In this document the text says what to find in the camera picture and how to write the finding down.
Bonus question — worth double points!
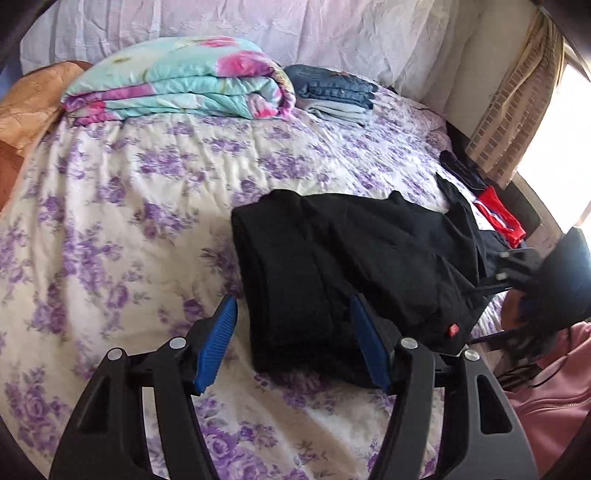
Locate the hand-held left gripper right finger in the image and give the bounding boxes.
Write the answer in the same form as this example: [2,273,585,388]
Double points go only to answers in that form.
[350,294,541,480]

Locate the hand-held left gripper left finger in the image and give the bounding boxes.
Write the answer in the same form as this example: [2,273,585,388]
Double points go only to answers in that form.
[48,295,238,480]

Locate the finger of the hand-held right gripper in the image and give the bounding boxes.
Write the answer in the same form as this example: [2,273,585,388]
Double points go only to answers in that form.
[500,248,540,267]
[494,268,544,291]

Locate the black pants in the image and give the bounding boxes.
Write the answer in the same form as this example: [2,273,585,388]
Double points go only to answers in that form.
[231,173,509,388]

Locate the person's right forearm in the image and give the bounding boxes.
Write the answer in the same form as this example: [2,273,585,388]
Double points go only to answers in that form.
[503,320,591,480]

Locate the red garment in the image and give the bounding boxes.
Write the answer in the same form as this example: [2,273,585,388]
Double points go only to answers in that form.
[475,187,527,247]

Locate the dark garment pile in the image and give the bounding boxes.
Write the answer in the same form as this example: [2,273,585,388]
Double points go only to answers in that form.
[438,150,491,191]

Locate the bright window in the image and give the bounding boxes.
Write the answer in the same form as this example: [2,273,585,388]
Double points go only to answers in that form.
[516,44,591,234]

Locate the purple floral bedspread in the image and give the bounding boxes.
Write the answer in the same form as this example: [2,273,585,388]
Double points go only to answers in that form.
[0,85,509,480]

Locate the beige checked curtain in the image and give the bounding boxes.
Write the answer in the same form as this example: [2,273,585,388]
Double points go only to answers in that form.
[464,9,568,186]

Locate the folded light blue cloth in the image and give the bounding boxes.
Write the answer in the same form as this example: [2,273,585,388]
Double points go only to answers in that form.
[307,99,373,128]

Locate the folded blue jeans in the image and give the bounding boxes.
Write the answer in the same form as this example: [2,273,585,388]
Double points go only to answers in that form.
[283,64,380,110]

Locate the folded teal pink floral quilt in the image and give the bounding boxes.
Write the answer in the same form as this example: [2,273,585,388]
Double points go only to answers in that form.
[62,37,297,127]

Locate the orange pillow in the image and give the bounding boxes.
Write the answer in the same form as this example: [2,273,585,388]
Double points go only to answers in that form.
[0,60,93,213]

